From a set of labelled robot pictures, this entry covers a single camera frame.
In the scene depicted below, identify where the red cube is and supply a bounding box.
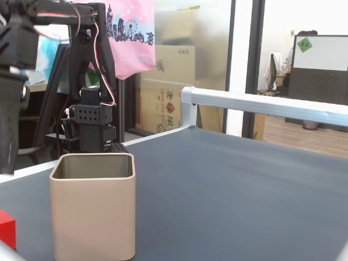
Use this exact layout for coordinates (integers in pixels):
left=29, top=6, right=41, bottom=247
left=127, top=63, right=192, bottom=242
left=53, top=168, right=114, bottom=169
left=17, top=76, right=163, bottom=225
left=0, top=209, right=16, bottom=250

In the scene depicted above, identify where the beige square metal container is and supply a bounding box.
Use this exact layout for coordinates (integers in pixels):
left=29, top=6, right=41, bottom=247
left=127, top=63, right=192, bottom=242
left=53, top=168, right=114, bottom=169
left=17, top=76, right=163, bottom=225
left=49, top=152, right=136, bottom=261

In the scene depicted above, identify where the light blue plastic bag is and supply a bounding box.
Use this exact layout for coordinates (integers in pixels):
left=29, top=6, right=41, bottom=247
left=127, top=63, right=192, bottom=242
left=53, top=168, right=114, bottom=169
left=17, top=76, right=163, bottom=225
left=28, top=34, right=70, bottom=85

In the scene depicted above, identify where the black office chair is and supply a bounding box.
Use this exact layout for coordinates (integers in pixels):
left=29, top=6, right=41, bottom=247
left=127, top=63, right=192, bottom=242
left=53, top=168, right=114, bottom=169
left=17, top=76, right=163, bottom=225
left=17, top=43, right=72, bottom=165

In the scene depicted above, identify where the pink printed bag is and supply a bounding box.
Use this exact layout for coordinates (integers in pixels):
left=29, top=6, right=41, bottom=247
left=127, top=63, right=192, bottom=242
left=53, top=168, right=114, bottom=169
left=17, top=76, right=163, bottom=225
left=72, top=0, right=156, bottom=80

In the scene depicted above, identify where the cardboard box with red print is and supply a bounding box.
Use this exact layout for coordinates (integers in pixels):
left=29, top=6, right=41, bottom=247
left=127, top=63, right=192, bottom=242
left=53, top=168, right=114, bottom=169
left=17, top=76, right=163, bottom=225
left=139, top=78, right=191, bottom=134

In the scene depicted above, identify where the cardboard box with black print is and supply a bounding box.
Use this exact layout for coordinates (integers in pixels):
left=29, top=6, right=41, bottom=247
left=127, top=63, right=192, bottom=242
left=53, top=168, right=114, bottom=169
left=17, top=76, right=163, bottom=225
left=154, top=45, right=196, bottom=81

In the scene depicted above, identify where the plain cardboard box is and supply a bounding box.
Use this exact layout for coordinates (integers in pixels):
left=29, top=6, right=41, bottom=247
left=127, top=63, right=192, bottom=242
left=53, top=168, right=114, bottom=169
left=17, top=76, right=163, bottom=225
left=160, top=4, right=201, bottom=46

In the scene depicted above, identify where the office chair with white garment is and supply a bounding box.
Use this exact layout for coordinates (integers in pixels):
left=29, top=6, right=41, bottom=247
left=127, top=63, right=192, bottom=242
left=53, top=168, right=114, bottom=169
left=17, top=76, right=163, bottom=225
left=264, top=52, right=290, bottom=95

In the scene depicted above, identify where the person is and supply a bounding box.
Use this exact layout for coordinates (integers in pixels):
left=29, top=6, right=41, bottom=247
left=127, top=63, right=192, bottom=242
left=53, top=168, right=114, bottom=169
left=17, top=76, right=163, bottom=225
left=284, top=29, right=319, bottom=73

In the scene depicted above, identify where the green paper note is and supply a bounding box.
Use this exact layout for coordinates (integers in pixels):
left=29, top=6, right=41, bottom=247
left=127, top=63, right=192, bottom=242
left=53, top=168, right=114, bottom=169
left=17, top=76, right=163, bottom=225
left=296, top=38, right=312, bottom=53

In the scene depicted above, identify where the dark office partition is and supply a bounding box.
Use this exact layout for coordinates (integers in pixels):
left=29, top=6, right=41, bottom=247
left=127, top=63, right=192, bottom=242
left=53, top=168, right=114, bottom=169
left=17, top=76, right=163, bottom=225
left=287, top=34, right=348, bottom=105

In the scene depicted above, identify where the pale waste bin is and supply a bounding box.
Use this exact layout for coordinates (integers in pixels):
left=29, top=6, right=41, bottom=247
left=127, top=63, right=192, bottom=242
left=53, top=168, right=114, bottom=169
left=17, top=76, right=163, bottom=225
left=302, top=119, right=319, bottom=130

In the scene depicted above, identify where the white board panel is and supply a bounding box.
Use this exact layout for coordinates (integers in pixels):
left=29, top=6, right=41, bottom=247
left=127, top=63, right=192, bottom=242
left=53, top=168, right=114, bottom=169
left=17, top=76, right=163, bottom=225
left=293, top=35, right=348, bottom=72

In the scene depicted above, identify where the red white black servo cable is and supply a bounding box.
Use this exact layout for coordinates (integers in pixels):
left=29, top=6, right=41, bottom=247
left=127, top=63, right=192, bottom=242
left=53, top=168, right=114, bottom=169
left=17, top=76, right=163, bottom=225
left=75, top=12, right=118, bottom=107

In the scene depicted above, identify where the aluminium frame rail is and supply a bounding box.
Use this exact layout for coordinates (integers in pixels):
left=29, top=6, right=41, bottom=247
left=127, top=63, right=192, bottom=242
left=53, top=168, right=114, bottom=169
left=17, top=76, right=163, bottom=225
left=181, top=86, right=348, bottom=129
left=0, top=240, right=27, bottom=261

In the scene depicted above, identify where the black window frame post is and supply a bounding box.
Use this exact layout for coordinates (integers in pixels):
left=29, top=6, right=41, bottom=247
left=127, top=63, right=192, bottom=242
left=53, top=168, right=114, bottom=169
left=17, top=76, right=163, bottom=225
left=243, top=0, right=266, bottom=140

